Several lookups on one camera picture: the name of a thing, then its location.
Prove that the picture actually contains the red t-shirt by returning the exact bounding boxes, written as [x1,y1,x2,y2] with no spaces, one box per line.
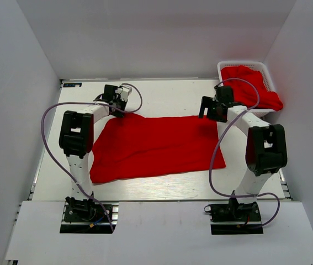
[90,114,226,184]

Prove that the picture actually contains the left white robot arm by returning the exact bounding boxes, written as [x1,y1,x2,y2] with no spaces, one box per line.
[59,85,132,198]

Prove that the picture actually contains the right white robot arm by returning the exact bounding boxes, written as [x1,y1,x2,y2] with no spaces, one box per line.
[198,86,288,220]

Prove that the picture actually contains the red shirts in basket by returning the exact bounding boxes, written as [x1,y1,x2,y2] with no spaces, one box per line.
[221,66,284,111]

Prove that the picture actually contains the white plastic basket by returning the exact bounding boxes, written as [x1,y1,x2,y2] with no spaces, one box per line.
[217,60,277,117]

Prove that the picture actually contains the dark blue label sticker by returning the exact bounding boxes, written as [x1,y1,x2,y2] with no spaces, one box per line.
[63,83,82,88]

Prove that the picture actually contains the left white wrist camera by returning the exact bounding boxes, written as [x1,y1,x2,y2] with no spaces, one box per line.
[116,86,132,102]

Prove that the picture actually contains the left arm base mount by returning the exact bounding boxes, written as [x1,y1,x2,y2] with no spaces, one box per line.
[60,197,119,234]

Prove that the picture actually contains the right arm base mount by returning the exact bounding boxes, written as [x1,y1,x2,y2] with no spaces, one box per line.
[204,198,263,235]

